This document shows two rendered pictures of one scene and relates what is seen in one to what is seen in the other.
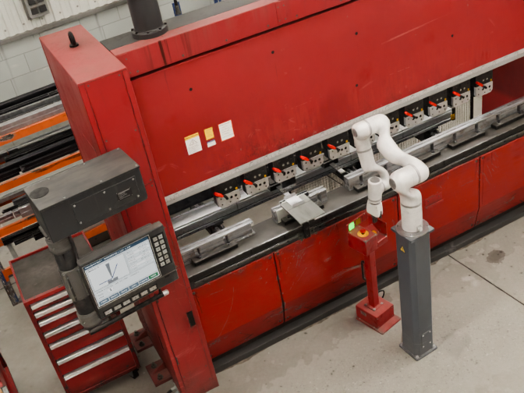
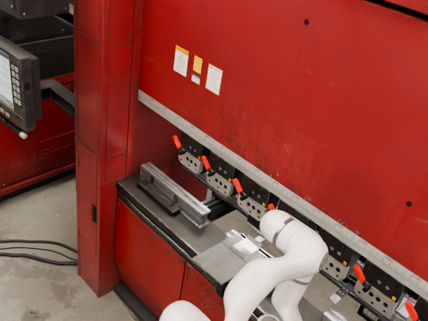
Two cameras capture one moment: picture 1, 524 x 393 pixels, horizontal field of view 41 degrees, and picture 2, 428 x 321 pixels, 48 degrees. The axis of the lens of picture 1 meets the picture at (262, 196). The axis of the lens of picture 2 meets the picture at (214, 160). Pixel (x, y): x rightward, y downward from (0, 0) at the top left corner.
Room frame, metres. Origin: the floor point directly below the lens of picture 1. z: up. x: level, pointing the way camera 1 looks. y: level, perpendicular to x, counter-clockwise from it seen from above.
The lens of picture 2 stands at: (2.78, -1.53, 2.45)
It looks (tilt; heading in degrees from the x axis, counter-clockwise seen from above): 33 degrees down; 63
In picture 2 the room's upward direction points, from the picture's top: 10 degrees clockwise
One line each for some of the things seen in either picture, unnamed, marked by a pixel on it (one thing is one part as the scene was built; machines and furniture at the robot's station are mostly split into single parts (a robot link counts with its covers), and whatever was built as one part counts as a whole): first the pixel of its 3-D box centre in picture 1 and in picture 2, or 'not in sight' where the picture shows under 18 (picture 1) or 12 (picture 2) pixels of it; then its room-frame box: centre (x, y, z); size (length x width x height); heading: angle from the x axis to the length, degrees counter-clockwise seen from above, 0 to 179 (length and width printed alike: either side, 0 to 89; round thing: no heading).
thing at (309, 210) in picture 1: (302, 208); (228, 258); (3.58, -0.24, 1.00); 0.26 x 0.18 x 0.01; 22
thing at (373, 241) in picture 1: (366, 233); not in sight; (3.53, -0.62, 0.75); 0.20 x 0.16 x 0.18; 125
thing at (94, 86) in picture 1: (136, 226); (153, 113); (3.52, 0.79, 1.15); 0.85 x 0.25 x 2.30; 22
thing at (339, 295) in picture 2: (332, 163); (349, 285); (4.02, -0.52, 1.01); 0.26 x 0.12 x 0.05; 22
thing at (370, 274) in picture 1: (371, 274); not in sight; (3.53, -0.62, 0.39); 0.05 x 0.05 x 0.54; 35
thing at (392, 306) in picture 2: (361, 132); (383, 284); (3.93, -0.72, 1.26); 0.15 x 0.09 x 0.17; 112
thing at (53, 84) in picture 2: not in sight; (51, 102); (2.99, 0.93, 1.18); 0.40 x 0.24 x 0.07; 112
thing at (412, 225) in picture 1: (412, 215); not in sight; (3.18, -0.83, 1.09); 0.19 x 0.19 x 0.18
